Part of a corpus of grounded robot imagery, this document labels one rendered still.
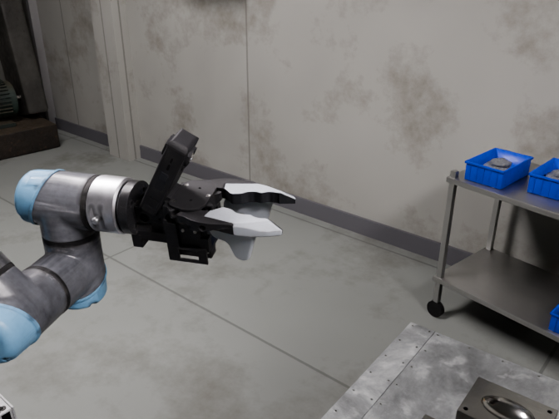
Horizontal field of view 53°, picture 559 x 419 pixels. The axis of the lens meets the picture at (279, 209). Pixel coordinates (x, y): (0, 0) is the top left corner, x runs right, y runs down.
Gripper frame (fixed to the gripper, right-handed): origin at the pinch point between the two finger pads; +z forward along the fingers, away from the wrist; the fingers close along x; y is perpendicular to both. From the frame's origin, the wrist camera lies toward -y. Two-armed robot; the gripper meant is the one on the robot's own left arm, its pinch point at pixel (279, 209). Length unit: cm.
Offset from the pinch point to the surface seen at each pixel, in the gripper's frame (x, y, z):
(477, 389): -35, 65, 34
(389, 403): -32, 71, 16
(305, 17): -300, 51, -61
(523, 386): -45, 72, 46
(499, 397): -34, 65, 39
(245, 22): -321, 60, -108
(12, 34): -392, 97, -360
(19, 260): -170, 171, -215
